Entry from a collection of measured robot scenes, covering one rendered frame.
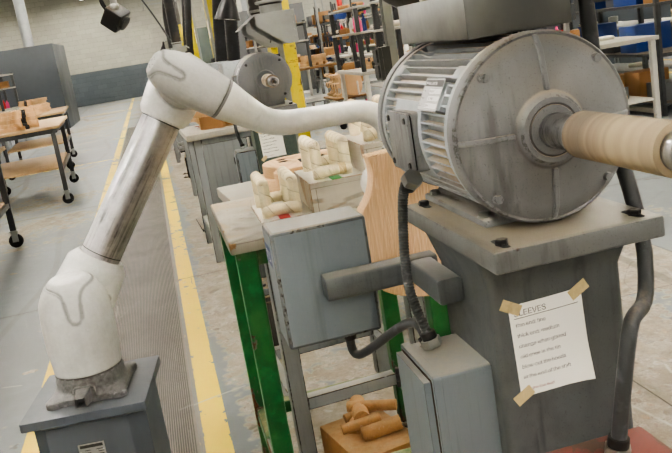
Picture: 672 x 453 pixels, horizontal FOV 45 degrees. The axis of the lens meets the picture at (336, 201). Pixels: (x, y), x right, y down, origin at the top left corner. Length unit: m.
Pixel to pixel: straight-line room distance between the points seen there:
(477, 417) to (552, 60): 0.51
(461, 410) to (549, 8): 0.57
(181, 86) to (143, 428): 0.78
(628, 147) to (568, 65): 0.24
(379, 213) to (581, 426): 0.67
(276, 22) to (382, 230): 1.99
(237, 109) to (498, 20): 0.95
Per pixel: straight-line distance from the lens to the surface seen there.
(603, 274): 1.20
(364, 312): 1.37
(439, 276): 1.23
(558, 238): 1.06
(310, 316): 1.35
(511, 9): 1.12
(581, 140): 0.97
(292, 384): 2.82
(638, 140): 0.87
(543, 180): 1.10
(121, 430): 1.93
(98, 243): 2.10
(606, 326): 1.23
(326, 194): 2.26
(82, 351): 1.92
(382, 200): 1.71
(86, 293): 1.92
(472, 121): 1.05
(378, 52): 3.52
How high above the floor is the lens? 1.42
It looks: 12 degrees down
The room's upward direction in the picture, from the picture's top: 9 degrees counter-clockwise
